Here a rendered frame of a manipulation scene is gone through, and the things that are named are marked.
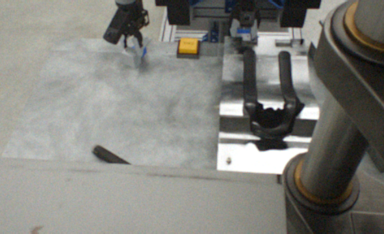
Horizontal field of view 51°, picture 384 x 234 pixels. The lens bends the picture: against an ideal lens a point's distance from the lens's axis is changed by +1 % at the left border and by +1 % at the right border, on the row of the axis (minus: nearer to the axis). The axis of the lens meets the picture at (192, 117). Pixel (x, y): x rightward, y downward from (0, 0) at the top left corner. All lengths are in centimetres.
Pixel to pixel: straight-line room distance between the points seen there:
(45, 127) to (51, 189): 96
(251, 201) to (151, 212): 8
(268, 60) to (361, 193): 79
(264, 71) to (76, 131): 60
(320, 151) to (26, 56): 254
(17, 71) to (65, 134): 156
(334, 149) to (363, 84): 14
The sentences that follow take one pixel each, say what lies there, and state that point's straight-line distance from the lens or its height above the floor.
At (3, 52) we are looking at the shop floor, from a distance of 296.
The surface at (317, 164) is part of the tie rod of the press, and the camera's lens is 49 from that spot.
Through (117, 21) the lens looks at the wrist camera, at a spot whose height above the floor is 100.
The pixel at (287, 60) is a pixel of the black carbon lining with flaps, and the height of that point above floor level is 88.
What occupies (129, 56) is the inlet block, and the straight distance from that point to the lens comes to 138.
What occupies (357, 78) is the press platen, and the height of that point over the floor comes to 153.
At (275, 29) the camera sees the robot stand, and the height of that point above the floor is 21.
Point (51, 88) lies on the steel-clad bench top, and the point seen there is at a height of 80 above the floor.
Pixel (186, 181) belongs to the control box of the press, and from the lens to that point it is 33.
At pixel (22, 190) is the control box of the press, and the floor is 147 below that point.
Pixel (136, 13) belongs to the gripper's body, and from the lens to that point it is 132.
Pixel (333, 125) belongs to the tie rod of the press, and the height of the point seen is 143.
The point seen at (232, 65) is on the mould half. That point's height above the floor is 89.
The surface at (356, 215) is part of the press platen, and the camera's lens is 55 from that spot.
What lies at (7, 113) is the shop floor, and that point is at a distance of 256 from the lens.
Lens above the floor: 176
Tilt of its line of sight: 51 degrees down
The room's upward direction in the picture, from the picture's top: 3 degrees counter-clockwise
